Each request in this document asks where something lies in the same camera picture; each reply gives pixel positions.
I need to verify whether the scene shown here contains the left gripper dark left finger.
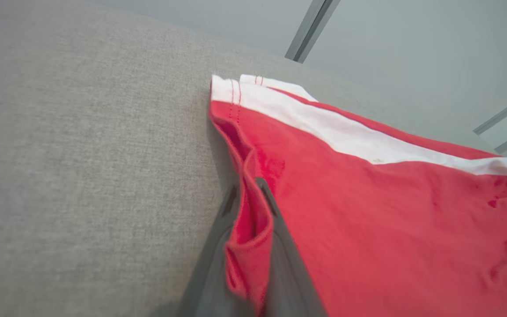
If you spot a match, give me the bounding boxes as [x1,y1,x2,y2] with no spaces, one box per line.
[176,185,254,317]

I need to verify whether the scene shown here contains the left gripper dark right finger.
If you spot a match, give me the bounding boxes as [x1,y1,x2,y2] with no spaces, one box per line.
[256,177,328,317]

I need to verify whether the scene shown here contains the red shorts white side stripe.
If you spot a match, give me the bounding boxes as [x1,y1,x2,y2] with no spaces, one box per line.
[209,74,507,317]

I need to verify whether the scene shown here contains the grey partition post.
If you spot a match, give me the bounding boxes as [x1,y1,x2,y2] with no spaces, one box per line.
[474,89,507,154]
[285,0,341,63]

